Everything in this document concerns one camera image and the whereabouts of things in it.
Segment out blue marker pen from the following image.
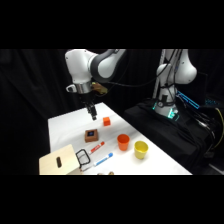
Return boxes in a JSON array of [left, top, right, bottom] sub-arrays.
[[93, 152, 114, 167]]

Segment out black wire frame clip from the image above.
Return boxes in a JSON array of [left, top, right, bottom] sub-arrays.
[[75, 148, 92, 169]]

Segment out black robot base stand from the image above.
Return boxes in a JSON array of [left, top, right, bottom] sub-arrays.
[[122, 99, 223, 176]]

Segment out orange plastic cup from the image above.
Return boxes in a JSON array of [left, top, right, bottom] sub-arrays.
[[116, 133, 131, 152]]

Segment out light wooden box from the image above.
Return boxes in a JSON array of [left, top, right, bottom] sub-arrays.
[[38, 144, 83, 176]]

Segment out black curtain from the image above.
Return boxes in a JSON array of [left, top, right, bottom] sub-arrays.
[[0, 49, 224, 176]]

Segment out brown wooden square block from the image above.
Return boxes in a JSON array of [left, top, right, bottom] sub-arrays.
[[84, 128, 99, 144]]

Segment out yellow cable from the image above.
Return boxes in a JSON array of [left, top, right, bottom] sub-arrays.
[[213, 107, 224, 151]]

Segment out red marker pen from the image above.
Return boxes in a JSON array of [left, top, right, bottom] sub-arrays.
[[88, 141, 106, 155]]

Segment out small orange cube block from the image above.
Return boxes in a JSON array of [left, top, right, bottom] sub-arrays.
[[102, 116, 112, 127]]

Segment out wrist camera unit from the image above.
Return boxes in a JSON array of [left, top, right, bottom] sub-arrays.
[[91, 82, 109, 95]]

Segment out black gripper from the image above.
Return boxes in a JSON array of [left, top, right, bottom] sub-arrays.
[[79, 91, 98, 121]]

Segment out yellow plastic cup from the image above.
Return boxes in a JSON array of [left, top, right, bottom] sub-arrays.
[[133, 140, 150, 160]]

